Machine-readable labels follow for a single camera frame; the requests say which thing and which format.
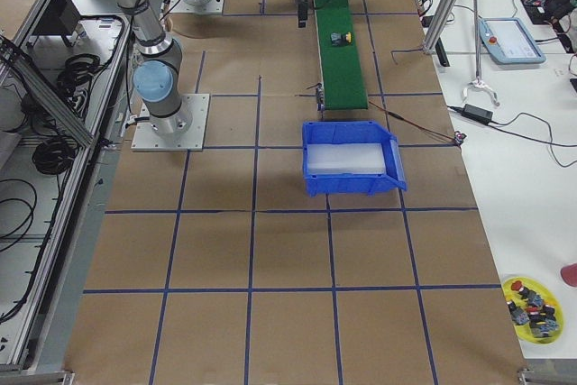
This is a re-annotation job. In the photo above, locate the white foam pad right bin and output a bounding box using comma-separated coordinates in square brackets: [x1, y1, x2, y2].
[305, 143, 386, 175]

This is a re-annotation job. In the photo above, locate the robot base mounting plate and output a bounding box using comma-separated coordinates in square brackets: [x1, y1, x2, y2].
[131, 94, 210, 151]

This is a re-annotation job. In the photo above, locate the black power adapter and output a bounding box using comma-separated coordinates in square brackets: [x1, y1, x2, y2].
[462, 104, 493, 125]

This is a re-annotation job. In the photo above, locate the blue right plastic bin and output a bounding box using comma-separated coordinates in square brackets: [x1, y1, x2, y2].
[302, 121, 407, 197]

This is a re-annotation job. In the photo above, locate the long reach grabber tool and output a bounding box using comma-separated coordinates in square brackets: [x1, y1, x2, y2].
[462, 0, 500, 107]

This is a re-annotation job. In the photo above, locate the teach pendant tablet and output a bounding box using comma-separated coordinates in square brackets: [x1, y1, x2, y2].
[478, 17, 546, 65]

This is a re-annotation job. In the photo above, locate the green conveyor belt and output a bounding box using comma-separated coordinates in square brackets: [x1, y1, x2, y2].
[314, 0, 368, 110]

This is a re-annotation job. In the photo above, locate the red black wire pair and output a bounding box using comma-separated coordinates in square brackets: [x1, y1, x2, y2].
[368, 103, 465, 147]

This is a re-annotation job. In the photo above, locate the yellow plate of buttons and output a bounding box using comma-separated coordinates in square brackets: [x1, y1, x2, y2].
[501, 276, 564, 344]

